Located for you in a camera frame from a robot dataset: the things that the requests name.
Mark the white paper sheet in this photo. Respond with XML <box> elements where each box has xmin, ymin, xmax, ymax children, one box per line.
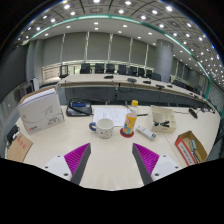
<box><xmin>92</xmin><ymin>106</ymin><xmax>134</xmax><ymax>128</ymax></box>

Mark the white remote control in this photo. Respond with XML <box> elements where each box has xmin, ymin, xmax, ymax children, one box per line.
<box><xmin>136</xmin><ymin>124</ymin><xmax>158</xmax><ymax>141</ymax></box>

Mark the black gooseneck table microphone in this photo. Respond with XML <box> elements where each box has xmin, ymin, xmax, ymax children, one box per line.
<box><xmin>188</xmin><ymin>107</ymin><xmax>199</xmax><ymax>119</ymax></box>

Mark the white desk organizer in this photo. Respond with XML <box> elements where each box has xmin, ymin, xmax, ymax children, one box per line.
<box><xmin>148</xmin><ymin>104</ymin><xmax>178</xmax><ymax>133</ymax></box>

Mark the long curved conference desk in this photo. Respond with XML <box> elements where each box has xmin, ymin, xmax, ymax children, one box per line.
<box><xmin>58</xmin><ymin>73</ymin><xmax>214</xmax><ymax>112</ymax></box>

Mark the group of round ceiling lights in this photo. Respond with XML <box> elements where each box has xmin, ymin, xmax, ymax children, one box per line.
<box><xmin>19</xmin><ymin>0</ymin><xmax>224</xmax><ymax>88</ymax></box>

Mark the open red-sided cardboard box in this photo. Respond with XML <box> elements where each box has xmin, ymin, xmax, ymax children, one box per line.
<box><xmin>174</xmin><ymin>130</ymin><xmax>208</xmax><ymax>167</ymax></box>

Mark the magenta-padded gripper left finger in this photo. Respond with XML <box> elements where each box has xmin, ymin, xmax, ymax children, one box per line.
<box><xmin>42</xmin><ymin>142</ymin><xmax>92</xmax><ymax>186</ymax></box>

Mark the row of black office chairs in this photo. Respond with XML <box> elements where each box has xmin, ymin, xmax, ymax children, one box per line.
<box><xmin>59</xmin><ymin>62</ymin><xmax>201</xmax><ymax>95</ymax></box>

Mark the white mug with blue handle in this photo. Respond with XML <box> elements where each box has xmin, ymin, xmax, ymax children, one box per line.
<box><xmin>88</xmin><ymin>117</ymin><xmax>115</xmax><ymax>140</ymax></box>

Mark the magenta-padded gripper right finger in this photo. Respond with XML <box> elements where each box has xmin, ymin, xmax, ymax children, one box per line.
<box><xmin>131</xmin><ymin>142</ymin><xmax>183</xmax><ymax>186</ymax></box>

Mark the yellow-capped clear drink bottle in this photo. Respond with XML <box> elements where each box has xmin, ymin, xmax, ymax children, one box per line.
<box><xmin>122</xmin><ymin>99</ymin><xmax>139</xmax><ymax>136</ymax></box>

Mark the white cardboard box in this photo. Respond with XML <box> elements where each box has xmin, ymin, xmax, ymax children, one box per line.
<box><xmin>17</xmin><ymin>85</ymin><xmax>66</xmax><ymax>136</ymax></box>

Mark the flat round red coaster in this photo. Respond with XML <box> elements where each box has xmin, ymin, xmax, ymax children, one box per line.
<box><xmin>119</xmin><ymin>127</ymin><xmax>135</xmax><ymax>139</ymax></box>

